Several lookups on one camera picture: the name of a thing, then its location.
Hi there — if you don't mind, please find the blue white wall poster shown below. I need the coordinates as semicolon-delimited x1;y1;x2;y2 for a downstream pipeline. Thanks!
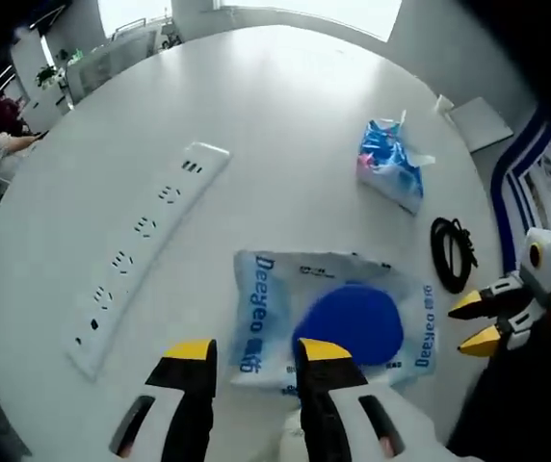
488;108;551;290

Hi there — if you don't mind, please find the blue white plastic bag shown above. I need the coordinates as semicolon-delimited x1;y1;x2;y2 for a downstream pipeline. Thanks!
228;248;438;397

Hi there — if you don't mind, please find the green potted plant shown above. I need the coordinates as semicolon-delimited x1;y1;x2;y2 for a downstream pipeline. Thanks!
34;64;61;91

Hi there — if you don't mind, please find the black cable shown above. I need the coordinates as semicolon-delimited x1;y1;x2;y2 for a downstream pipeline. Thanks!
430;217;480;295

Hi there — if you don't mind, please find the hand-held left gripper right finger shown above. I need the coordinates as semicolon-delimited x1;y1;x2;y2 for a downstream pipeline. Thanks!
297;337;456;462

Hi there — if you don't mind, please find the white side desk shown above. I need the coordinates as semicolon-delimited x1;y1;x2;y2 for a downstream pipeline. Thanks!
449;95;515;155

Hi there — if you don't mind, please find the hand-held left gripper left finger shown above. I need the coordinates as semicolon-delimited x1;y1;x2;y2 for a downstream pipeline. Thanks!
107;338;220;462

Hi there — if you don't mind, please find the blue tissue packet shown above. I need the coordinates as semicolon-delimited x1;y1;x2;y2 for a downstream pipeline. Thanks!
355;109;437;217

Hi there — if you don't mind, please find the white tabletop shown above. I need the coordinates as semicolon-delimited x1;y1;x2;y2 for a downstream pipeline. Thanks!
0;23;503;462

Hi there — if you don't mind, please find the white mesh office chair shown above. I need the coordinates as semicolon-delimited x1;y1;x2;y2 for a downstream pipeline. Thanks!
65;30;157;106

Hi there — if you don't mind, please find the white power strip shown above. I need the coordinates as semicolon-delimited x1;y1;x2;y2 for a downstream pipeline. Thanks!
60;140;233;382

